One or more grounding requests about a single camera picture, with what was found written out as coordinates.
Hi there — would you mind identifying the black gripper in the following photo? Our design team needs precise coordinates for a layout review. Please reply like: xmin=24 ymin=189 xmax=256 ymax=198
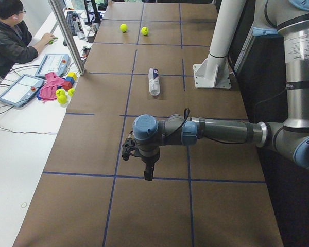
xmin=139 ymin=147 xmax=160 ymax=181

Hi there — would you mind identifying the clear tennis ball can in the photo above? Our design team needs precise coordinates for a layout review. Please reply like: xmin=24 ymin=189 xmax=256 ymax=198
xmin=148 ymin=68 xmax=160 ymax=96

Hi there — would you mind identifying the yellow tennis ball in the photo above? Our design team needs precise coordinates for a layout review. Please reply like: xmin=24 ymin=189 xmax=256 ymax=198
xmin=55 ymin=88 xmax=66 ymax=97
xmin=119 ymin=23 xmax=128 ymax=33
xmin=141 ymin=26 xmax=149 ymax=36

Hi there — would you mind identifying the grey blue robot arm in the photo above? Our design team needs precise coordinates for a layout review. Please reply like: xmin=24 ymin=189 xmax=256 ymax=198
xmin=122 ymin=1 xmax=309 ymax=180

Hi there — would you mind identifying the yellow tennis ball on desk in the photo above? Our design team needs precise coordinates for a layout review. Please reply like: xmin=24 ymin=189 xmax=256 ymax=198
xmin=55 ymin=88 xmax=66 ymax=97

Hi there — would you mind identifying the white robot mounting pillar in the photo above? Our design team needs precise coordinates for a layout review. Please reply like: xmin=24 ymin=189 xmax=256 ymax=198
xmin=193 ymin=0 xmax=246 ymax=89

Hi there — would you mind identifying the red cube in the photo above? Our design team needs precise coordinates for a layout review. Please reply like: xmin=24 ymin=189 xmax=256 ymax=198
xmin=62 ymin=81 xmax=73 ymax=90

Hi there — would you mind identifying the blue cube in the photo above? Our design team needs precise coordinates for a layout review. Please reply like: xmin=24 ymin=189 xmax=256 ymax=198
xmin=64 ymin=76 xmax=75 ymax=85

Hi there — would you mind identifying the yellow cube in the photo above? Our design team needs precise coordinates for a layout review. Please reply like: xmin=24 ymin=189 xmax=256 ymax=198
xmin=67 ymin=72 xmax=78 ymax=82

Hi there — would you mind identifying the pink cloth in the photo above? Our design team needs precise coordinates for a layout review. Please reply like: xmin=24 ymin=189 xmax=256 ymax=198
xmin=39 ymin=72 xmax=65 ymax=101

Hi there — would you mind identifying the upper teach pendant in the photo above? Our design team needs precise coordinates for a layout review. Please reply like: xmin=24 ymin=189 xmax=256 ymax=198
xmin=35 ymin=54 xmax=70 ymax=79

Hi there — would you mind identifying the teach pendant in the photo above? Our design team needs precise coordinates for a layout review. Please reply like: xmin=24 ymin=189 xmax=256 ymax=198
xmin=0 ymin=74 xmax=44 ymax=107
xmin=35 ymin=54 xmax=70 ymax=79

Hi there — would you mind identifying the lower teach pendant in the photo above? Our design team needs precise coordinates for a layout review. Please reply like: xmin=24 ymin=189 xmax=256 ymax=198
xmin=0 ymin=74 xmax=44 ymax=107

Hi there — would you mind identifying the black keyboard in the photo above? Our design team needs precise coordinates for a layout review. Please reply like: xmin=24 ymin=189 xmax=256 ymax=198
xmin=66 ymin=11 xmax=78 ymax=36

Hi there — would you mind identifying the person in black jacket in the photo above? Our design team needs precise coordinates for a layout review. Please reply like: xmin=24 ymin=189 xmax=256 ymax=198
xmin=0 ymin=1 xmax=56 ymax=78

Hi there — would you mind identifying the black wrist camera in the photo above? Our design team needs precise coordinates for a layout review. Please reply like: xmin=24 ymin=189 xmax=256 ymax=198
xmin=122 ymin=138 xmax=136 ymax=161

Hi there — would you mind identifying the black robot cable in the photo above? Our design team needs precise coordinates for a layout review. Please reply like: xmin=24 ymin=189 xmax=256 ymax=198
xmin=169 ymin=108 xmax=237 ymax=145

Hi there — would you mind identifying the aluminium frame post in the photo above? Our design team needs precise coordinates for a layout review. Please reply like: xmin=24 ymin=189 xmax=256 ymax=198
xmin=48 ymin=0 xmax=85 ymax=76

